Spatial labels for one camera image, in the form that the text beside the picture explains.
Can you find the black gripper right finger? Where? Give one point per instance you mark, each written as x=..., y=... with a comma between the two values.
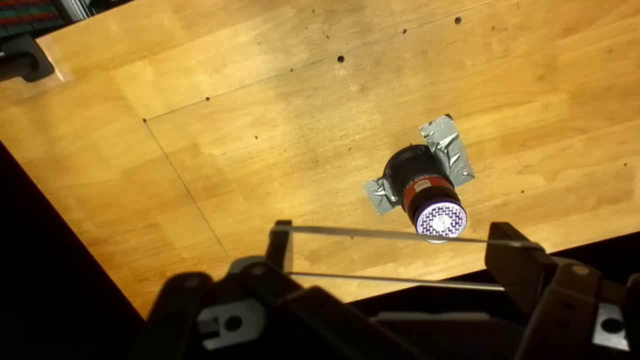
x=573, y=309

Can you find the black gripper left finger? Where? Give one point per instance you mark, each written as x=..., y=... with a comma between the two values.
x=260, y=313

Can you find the dark bottle with purple lid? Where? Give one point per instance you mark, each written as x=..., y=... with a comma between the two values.
x=424, y=192

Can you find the black clamp at table corner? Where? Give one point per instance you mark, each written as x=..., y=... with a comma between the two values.
x=20, y=57

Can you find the grey duct tape piece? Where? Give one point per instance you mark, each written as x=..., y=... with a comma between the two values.
x=444, y=152

